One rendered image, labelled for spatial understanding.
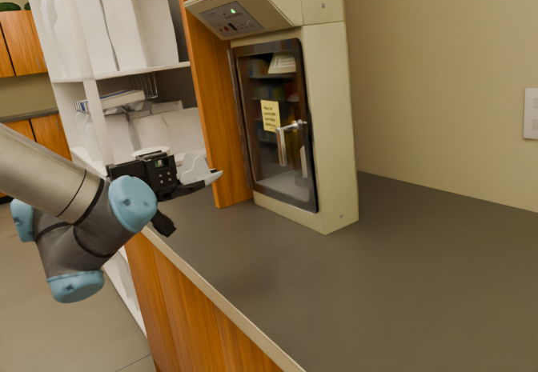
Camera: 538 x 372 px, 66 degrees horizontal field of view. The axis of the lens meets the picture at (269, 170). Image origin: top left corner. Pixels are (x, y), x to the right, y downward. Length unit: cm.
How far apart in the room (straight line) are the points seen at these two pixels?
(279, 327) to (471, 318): 30
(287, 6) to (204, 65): 38
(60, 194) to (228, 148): 71
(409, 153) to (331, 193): 41
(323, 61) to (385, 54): 43
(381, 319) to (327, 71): 51
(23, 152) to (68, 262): 19
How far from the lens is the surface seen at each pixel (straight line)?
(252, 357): 90
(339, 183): 99
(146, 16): 222
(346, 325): 72
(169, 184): 80
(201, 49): 118
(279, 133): 92
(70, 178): 60
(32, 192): 60
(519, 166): 116
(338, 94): 95
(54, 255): 71
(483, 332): 73
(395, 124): 133
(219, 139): 121
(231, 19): 101
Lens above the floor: 138
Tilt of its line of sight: 16 degrees down
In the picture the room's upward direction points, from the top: 8 degrees counter-clockwise
